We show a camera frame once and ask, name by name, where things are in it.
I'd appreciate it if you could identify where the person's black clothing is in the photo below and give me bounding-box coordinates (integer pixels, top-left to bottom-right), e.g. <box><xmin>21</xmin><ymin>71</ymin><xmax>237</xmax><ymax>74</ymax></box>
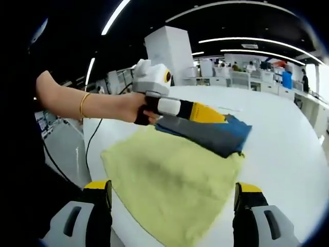
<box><xmin>5</xmin><ymin>20</ymin><xmax>88</xmax><ymax>242</ymax></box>

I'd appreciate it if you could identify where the wide white pillar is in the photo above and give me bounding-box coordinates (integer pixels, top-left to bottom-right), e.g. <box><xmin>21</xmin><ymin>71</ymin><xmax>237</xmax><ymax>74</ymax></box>
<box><xmin>143</xmin><ymin>25</ymin><xmax>195</xmax><ymax>87</ymax></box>

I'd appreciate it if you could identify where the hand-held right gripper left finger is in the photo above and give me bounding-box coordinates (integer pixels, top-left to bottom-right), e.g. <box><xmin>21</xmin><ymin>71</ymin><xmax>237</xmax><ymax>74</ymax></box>
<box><xmin>41</xmin><ymin>179</ymin><xmax>114</xmax><ymax>247</ymax></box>

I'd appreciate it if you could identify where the white shelving unit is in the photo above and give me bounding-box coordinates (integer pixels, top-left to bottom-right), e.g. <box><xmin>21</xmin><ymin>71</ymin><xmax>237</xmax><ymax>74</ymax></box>
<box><xmin>231</xmin><ymin>71</ymin><xmax>251</xmax><ymax>90</ymax></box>

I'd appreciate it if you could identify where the curved ceiling light strip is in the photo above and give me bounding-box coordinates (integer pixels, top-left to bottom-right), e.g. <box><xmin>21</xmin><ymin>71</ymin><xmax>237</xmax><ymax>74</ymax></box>
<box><xmin>101</xmin><ymin>0</ymin><xmax>132</xmax><ymax>36</ymax></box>

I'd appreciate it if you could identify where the person's left hand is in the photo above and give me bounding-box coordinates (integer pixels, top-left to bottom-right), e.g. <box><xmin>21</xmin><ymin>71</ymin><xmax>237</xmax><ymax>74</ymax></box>
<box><xmin>127</xmin><ymin>94</ymin><xmax>159</xmax><ymax>126</ymax></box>

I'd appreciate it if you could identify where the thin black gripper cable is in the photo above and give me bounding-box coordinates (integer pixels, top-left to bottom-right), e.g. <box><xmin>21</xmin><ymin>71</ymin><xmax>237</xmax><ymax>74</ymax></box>
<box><xmin>84</xmin><ymin>117</ymin><xmax>103</xmax><ymax>181</ymax></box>

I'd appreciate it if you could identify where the yellow blue black garment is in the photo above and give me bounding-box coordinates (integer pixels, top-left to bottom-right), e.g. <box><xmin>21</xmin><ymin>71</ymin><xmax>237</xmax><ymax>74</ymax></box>
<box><xmin>100</xmin><ymin>114</ymin><xmax>253</xmax><ymax>247</ymax></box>

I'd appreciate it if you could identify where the blue barrel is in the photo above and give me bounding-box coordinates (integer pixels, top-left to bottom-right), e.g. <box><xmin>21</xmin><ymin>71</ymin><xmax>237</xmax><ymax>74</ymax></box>
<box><xmin>282</xmin><ymin>70</ymin><xmax>294</xmax><ymax>90</ymax></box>

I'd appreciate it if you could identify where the gold bracelet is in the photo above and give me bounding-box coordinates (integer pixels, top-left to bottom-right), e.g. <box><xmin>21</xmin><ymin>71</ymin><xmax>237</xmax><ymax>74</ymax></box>
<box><xmin>79</xmin><ymin>92</ymin><xmax>91</xmax><ymax>119</ymax></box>

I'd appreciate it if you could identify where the long ceiling light strip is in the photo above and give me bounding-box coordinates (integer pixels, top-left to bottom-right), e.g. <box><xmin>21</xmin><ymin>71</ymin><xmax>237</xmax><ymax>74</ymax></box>
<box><xmin>198</xmin><ymin>37</ymin><xmax>326</xmax><ymax>65</ymax></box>

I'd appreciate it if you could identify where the white office desk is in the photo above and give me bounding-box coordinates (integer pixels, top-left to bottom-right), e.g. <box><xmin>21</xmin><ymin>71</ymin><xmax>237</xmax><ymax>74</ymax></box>
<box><xmin>293</xmin><ymin>87</ymin><xmax>329</xmax><ymax>134</ymax></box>

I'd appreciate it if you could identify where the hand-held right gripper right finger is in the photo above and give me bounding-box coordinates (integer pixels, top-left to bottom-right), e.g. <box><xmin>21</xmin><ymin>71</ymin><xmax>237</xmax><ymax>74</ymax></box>
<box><xmin>232</xmin><ymin>182</ymin><xmax>301</xmax><ymax>247</ymax></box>

